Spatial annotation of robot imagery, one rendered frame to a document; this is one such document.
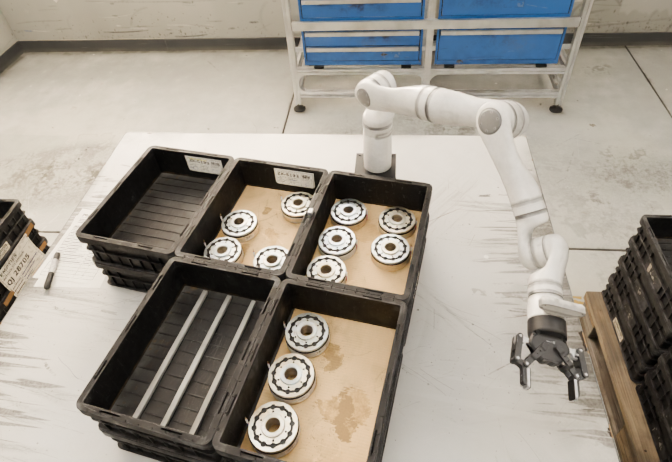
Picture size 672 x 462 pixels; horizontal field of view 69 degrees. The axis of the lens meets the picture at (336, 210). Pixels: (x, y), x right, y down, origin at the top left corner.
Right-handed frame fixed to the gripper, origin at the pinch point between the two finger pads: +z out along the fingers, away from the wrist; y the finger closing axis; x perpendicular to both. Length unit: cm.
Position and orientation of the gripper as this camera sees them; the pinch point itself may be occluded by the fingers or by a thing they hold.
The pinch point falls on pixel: (550, 391)
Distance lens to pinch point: 107.9
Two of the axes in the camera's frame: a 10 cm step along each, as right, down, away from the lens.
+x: 1.5, -5.4, -8.3
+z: -1.9, 8.1, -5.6
